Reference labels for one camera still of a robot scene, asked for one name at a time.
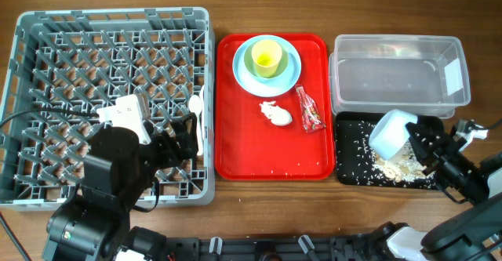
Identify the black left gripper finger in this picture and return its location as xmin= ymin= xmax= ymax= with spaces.
xmin=184 ymin=112 xmax=198 ymax=158
xmin=170 ymin=120 xmax=187 ymax=136

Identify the white plastic spoon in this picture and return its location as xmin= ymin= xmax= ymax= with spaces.
xmin=188 ymin=94 xmax=203 ymax=156

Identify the small light blue bowl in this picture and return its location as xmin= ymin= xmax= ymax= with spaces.
xmin=369 ymin=109 xmax=418 ymax=161

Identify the white napkin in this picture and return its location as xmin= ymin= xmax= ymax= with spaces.
xmin=259 ymin=101 xmax=293 ymax=126

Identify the red snack wrapper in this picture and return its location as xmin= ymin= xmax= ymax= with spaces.
xmin=295 ymin=84 xmax=326 ymax=132

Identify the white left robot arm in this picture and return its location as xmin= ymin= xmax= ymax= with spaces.
xmin=42 ymin=113 xmax=198 ymax=260

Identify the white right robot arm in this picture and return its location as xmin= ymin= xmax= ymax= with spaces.
xmin=386 ymin=120 xmax=501 ymax=260

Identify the rice food waste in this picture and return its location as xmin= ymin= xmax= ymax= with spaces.
xmin=371 ymin=141 xmax=432 ymax=183

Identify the black waste tray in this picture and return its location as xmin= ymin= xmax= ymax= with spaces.
xmin=335 ymin=111 xmax=437 ymax=190

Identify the grey dishwasher rack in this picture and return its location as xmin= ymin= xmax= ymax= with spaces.
xmin=1 ymin=7 xmax=216 ymax=211

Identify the red serving tray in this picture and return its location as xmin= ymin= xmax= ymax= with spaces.
xmin=214 ymin=33 xmax=335 ymax=181

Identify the white label on bin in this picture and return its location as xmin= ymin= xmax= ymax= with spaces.
xmin=444 ymin=58 xmax=464 ymax=96

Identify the light blue plate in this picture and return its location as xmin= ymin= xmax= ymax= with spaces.
xmin=232 ymin=34 xmax=301 ymax=98

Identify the green bowl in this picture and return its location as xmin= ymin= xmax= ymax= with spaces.
xmin=244 ymin=41 xmax=289 ymax=82

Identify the clear plastic bin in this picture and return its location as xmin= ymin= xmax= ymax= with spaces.
xmin=329 ymin=34 xmax=471 ymax=118

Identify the yellow cup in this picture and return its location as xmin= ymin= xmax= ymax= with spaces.
xmin=251 ymin=39 xmax=282 ymax=78

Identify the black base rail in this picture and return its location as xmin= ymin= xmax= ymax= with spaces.
xmin=166 ymin=234 xmax=394 ymax=261

